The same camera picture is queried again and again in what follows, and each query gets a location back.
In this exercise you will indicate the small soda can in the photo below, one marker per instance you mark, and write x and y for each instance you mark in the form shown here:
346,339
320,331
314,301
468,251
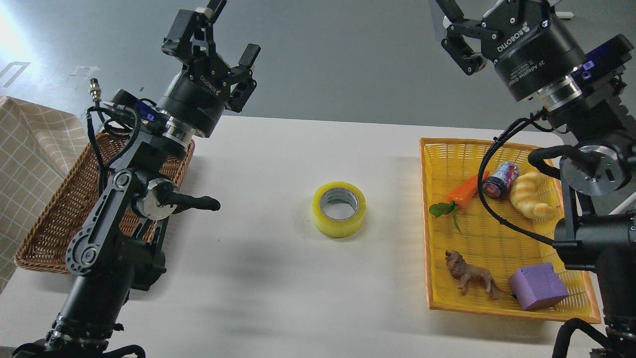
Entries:
499,183

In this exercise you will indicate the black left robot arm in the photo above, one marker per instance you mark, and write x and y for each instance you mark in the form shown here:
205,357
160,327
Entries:
119,245

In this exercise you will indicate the yellow plastic basket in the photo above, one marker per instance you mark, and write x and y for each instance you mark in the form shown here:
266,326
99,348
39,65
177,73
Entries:
445,164

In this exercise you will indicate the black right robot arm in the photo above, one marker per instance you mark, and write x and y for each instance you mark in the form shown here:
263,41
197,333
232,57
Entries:
587,103

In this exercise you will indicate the brown toy lion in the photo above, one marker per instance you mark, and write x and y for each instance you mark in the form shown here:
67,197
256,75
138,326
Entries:
464,272

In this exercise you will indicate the beige checkered cloth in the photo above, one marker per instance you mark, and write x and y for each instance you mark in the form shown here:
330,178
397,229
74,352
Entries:
38,147

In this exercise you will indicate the white metal stand base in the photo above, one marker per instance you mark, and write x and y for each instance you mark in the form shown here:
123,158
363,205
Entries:
565,15

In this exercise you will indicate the orange toy carrot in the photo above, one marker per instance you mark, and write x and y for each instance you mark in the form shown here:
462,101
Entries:
457,200

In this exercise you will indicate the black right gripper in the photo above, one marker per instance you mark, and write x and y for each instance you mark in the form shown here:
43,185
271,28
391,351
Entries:
528,44

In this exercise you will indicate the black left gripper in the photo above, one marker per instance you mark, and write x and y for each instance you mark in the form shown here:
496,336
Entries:
192,97

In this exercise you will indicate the toy croissant bread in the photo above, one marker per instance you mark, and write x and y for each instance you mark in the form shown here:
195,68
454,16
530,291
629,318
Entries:
524,196

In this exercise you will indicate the yellow tape roll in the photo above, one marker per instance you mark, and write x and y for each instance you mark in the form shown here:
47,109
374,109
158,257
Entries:
339,209

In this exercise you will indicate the brown wicker basket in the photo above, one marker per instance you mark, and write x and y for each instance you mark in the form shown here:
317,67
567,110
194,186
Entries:
45,246

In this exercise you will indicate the purple foam block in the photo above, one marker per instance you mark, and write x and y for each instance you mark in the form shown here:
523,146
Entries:
537,287

